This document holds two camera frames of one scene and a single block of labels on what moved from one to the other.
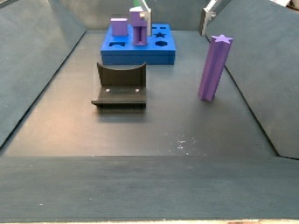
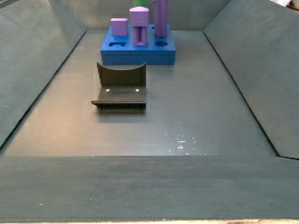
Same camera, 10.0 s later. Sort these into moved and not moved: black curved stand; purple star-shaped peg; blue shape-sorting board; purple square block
Moved: purple star-shaped peg
Not moved: black curved stand; purple square block; blue shape-sorting board
